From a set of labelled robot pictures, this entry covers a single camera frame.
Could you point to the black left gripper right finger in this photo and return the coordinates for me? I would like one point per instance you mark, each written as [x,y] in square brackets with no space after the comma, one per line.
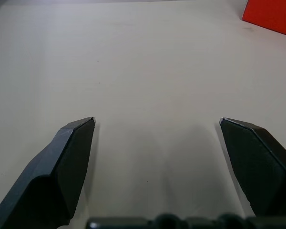
[259,167]

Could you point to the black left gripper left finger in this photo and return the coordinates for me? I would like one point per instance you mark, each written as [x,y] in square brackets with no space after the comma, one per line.
[59,171]

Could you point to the red box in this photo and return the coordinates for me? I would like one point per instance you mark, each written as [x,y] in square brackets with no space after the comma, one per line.
[271,16]

